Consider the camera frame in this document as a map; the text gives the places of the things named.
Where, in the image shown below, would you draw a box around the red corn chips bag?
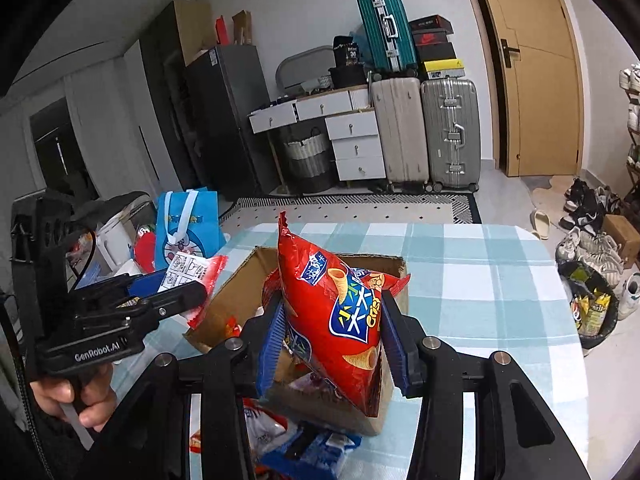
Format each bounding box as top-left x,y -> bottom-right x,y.
262,212 -> 410,417

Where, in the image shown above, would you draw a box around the orange white noodle snack packet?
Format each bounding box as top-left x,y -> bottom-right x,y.
189,394 -> 288,462

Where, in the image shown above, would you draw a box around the blue cookie packet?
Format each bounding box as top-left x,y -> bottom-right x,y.
259,422 -> 362,480

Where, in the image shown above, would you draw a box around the white red noodle packet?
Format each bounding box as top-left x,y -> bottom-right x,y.
158,252 -> 228,300

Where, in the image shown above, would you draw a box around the person's left hand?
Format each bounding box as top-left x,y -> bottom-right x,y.
29,363 -> 117,432

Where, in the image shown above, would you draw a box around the brown cardboard box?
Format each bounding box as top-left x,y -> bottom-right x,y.
186,238 -> 410,437

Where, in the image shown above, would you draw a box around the white electric kettle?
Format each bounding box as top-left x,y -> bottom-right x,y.
96,216 -> 134,271

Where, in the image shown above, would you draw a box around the blue Doraemon tote bag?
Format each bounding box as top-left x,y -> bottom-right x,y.
154,188 -> 226,271

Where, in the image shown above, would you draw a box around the plaid blue tablecloth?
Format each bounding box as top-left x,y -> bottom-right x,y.
112,220 -> 589,479

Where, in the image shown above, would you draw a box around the woven laundry basket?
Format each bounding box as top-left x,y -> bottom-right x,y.
281,126 -> 334,194

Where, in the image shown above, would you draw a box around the black trash bin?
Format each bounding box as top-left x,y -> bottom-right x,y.
558,261 -> 620,353

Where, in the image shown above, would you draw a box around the white drawer desk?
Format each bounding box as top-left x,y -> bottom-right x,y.
248,84 -> 387,182

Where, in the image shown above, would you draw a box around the dark grey refrigerator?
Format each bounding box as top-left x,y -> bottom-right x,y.
186,44 -> 280,200

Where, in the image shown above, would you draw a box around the silver hard suitcase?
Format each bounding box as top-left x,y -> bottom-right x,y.
421,78 -> 480,192

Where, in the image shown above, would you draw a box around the beige hard suitcase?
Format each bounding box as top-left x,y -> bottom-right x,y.
370,77 -> 430,190

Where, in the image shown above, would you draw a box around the wooden door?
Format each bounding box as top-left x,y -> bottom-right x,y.
485,0 -> 584,177

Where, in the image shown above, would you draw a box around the stacked shoe boxes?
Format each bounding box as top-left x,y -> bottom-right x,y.
409,14 -> 465,80

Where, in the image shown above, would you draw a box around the teal hard suitcase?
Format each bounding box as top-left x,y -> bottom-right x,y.
357,0 -> 418,74

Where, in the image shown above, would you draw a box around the shoe rack with shoes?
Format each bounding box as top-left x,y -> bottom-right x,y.
618,64 -> 640,196

